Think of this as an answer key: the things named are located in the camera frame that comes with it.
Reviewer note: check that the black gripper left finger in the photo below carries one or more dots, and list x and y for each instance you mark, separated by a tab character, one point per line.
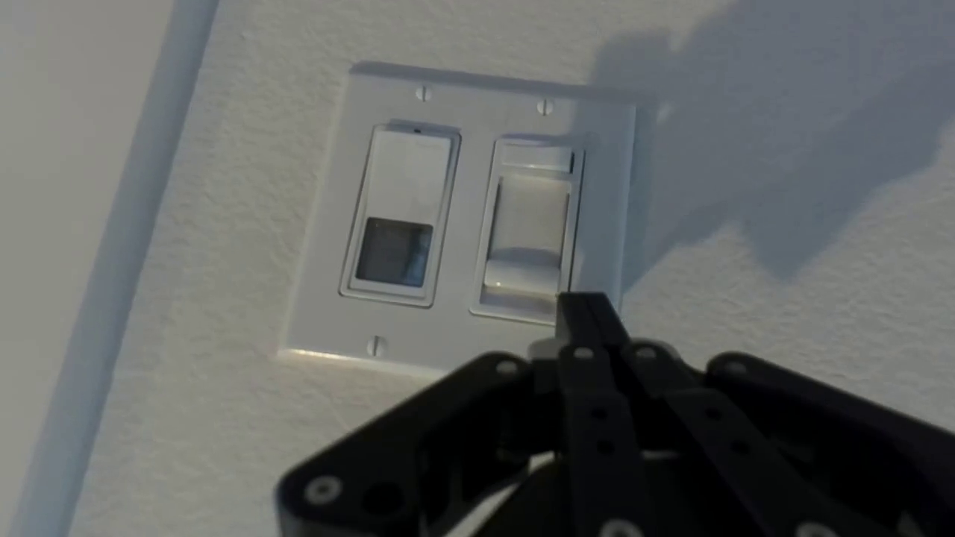
586	417

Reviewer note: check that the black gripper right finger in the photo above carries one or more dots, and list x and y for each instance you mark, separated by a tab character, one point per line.
795	417

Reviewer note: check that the white rocker switch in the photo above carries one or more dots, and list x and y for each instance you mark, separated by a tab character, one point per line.
526	218

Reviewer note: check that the white switch with dark window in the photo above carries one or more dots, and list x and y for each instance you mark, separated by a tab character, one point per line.
404	180

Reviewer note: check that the white double switch plate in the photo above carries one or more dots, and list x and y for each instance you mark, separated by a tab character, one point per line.
466	91

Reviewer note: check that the white door frame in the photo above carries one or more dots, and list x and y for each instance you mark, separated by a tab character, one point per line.
62	197

